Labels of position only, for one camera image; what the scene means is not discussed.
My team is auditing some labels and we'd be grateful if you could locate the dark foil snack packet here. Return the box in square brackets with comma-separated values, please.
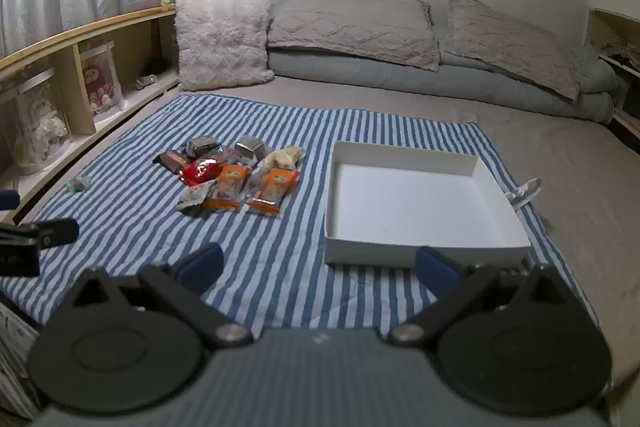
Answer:
[182, 135, 223, 158]
[232, 135, 271, 165]

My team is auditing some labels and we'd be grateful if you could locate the brown chocolate snack packet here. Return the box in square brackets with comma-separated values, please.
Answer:
[154, 150, 191, 172]

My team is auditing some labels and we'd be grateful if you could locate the white doll in clear box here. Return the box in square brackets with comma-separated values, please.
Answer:
[0, 69, 73, 175]

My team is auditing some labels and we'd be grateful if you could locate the small white snack packet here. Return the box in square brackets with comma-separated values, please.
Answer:
[174, 183, 213, 212]

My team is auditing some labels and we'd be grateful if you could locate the wooden bedside shelf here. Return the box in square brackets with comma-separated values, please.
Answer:
[0, 2, 181, 212]

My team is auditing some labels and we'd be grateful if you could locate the built-in wall shelf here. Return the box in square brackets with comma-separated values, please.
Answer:
[585, 7, 640, 138]

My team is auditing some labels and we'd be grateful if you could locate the blue striped blanket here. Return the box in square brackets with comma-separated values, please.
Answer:
[0, 92, 601, 343]

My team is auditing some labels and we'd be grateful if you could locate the white cardboard box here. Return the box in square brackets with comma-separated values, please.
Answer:
[324, 141, 532, 269]

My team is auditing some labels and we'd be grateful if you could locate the fluffy white pillow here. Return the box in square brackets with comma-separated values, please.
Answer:
[174, 0, 275, 92]

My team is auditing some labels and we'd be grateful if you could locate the beige snack packet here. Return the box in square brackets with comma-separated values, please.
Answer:
[260, 146, 306, 172]

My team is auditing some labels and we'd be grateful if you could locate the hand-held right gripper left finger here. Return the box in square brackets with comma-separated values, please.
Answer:
[70, 243, 254, 350]

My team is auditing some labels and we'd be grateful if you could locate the orange snack packet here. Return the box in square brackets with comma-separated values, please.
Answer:
[244, 167, 301, 215]
[202, 163, 252, 210]

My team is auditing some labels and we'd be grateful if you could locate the pink doll in clear box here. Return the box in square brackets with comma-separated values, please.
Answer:
[80, 42, 125, 118]

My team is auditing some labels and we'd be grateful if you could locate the red snack packet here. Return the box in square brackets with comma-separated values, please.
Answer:
[179, 157, 224, 186]

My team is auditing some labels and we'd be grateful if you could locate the crumpled clear plastic wrapper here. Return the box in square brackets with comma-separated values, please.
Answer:
[504, 178, 543, 209]

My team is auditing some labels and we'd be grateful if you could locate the beige quilted pillow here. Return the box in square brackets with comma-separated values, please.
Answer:
[442, 0, 581, 102]
[267, 0, 441, 72]

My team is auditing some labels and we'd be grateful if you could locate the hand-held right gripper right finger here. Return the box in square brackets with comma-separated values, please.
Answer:
[390, 246, 571, 350]

